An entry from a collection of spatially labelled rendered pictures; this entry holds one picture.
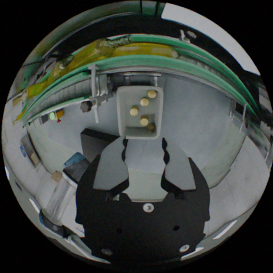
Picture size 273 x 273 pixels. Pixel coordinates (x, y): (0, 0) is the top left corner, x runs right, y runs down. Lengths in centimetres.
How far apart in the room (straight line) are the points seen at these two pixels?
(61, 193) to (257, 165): 381
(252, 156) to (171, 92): 343
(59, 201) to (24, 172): 609
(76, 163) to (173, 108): 50
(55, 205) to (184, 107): 74
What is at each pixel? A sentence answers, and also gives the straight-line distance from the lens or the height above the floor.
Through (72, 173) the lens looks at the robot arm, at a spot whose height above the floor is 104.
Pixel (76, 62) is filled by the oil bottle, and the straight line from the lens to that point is 29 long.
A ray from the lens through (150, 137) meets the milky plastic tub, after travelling 40.
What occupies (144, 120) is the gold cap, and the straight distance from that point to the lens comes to 39.
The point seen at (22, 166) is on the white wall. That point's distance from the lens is 636.
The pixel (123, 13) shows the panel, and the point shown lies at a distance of 30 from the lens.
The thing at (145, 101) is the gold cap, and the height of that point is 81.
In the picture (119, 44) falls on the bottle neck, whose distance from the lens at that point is 22.
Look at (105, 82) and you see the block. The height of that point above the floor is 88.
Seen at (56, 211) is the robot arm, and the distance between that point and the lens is 45.
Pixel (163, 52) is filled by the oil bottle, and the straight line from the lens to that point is 27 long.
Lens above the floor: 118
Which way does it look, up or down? 59 degrees down
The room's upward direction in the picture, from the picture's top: 175 degrees counter-clockwise
